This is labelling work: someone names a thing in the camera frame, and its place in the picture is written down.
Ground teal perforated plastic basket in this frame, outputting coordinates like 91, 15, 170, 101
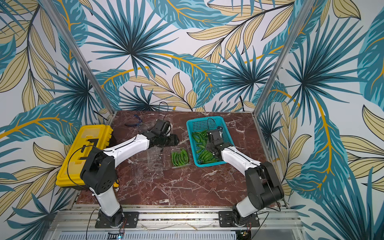
187, 116, 234, 168

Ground clear clamshell container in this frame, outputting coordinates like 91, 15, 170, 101
132, 148, 165, 184
171, 149, 190, 168

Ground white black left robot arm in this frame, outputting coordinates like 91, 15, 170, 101
80, 119, 179, 228

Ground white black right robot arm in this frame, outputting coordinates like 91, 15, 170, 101
204, 130, 285, 227

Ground yellow black toolbox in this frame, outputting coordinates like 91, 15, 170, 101
56, 125, 113, 188

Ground yellow black utility knife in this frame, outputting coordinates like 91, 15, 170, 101
113, 180, 120, 192

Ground blue handled pliers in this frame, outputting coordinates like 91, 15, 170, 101
124, 114, 143, 128

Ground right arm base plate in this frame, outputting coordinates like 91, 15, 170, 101
218, 210, 260, 228

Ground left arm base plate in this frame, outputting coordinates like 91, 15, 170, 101
95, 211, 139, 229

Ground aluminium frame rail front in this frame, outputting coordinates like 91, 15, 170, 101
48, 205, 304, 236

